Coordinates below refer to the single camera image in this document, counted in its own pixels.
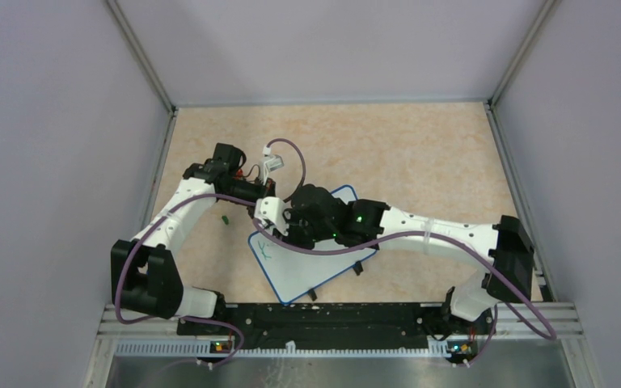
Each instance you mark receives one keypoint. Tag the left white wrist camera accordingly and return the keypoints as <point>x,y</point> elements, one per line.
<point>270,162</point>

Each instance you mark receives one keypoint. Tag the white cable duct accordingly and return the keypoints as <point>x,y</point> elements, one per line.
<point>198,348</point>

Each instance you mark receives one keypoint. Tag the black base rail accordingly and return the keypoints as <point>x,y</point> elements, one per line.
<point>338,326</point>

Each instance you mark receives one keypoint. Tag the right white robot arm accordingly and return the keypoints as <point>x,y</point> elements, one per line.
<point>501,253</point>

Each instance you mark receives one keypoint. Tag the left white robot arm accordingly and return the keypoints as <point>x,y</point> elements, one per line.
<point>144,275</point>

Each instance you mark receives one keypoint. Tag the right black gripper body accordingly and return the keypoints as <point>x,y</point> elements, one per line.
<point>302,233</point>

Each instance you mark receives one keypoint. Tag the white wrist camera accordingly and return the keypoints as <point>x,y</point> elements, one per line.
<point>272,214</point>
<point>270,162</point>

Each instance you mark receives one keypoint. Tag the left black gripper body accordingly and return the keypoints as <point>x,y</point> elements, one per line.
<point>251,191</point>

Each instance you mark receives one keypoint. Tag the blue-framed whiteboard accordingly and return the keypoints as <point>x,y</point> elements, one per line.
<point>291,274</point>

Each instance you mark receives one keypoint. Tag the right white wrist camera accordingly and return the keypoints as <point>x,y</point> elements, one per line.
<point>272,214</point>

